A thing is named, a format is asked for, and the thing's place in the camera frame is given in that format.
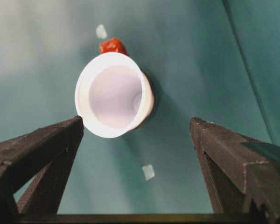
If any white paper cup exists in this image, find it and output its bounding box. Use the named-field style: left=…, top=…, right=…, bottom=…
left=74, top=51, right=155, bottom=139

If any small white paper scrap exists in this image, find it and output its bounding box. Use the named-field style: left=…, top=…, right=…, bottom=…
left=141, top=164, right=156, bottom=181
left=95, top=23, right=108, bottom=40

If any blue-green table cloth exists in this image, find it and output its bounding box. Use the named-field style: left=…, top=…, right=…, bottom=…
left=0, top=0, right=280, bottom=215

